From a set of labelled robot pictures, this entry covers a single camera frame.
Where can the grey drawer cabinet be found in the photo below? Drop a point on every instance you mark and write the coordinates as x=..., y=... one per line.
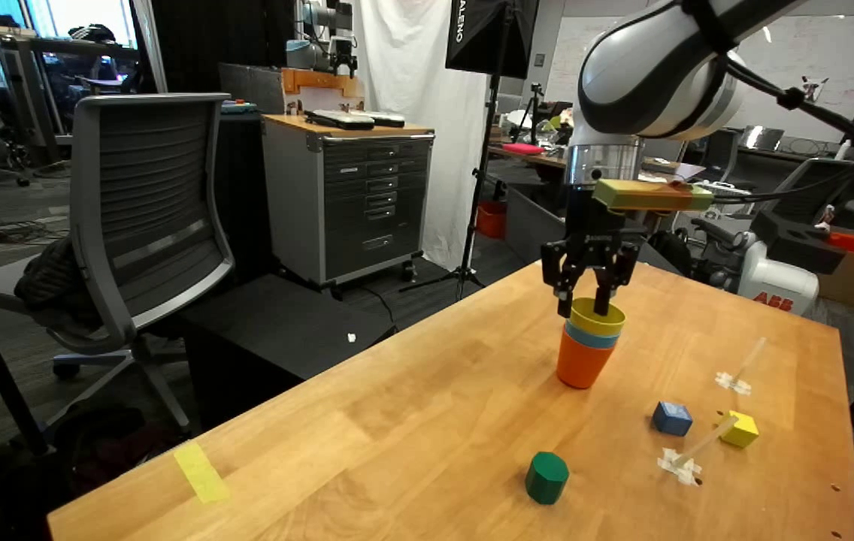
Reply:
x=344, y=203

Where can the blue plastic cup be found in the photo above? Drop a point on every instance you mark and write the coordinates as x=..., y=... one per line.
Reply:
x=592, y=341

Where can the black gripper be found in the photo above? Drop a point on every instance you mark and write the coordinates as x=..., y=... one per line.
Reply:
x=592, y=240

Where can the blue cube block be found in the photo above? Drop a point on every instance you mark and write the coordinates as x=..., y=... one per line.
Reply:
x=673, y=418

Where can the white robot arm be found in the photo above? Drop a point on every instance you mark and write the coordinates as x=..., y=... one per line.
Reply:
x=663, y=73

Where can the yellow cube block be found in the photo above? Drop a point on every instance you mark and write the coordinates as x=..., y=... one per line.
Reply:
x=742, y=430

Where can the yellow plastic cup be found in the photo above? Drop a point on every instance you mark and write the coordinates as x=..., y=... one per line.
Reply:
x=598, y=323

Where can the orange plastic cup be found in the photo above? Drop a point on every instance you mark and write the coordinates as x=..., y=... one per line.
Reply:
x=578, y=365

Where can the white stick tool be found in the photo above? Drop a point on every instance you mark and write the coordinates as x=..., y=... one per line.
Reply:
x=685, y=463
x=735, y=380

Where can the yellow tape strip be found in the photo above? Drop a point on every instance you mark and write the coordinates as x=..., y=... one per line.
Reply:
x=201, y=473

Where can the green cylinder block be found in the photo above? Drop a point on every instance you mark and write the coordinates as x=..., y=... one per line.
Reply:
x=546, y=476

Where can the grey office chair right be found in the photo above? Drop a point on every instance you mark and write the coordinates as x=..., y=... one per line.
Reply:
x=143, y=224

